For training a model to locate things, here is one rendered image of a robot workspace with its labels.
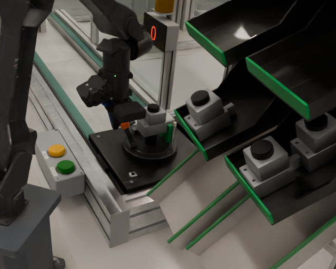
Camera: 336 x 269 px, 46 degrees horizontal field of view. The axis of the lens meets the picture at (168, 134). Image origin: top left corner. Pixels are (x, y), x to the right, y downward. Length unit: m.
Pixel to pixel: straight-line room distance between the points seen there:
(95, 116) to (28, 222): 0.61
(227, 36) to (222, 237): 0.35
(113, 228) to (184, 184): 0.18
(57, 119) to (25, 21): 0.58
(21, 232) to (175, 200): 0.30
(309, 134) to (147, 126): 0.48
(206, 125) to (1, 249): 0.37
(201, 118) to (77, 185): 0.43
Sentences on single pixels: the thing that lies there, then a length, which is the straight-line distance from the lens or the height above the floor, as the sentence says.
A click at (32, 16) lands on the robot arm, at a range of 0.60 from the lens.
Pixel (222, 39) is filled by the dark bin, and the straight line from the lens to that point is 0.61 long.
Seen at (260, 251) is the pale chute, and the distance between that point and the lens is 0.69.
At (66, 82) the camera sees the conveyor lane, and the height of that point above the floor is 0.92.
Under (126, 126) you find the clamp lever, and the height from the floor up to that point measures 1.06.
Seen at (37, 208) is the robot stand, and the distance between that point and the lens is 0.72.
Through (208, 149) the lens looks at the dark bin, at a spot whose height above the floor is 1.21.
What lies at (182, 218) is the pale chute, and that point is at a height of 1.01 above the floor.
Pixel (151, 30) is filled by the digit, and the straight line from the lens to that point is 1.10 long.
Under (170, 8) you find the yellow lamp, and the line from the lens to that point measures 1.07.
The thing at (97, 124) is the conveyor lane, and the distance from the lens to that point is 1.20.
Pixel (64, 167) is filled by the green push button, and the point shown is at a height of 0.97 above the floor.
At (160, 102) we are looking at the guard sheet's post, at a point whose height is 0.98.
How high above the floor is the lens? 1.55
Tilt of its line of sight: 33 degrees down
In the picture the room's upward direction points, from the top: 7 degrees clockwise
